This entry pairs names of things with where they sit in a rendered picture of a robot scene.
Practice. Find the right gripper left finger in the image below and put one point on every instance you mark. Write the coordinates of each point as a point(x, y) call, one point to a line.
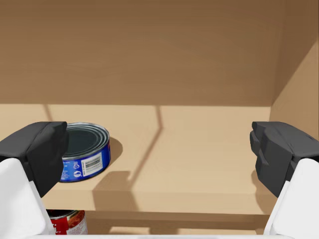
point(37, 149)

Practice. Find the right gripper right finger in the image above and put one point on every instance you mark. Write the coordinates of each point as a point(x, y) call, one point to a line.
point(276, 149)

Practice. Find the blue flat can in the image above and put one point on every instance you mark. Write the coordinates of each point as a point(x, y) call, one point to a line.
point(87, 159)

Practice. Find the red and white can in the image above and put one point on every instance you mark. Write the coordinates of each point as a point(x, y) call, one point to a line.
point(72, 222)

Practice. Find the pale wooden shelf unit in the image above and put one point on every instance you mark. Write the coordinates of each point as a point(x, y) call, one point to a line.
point(159, 62)

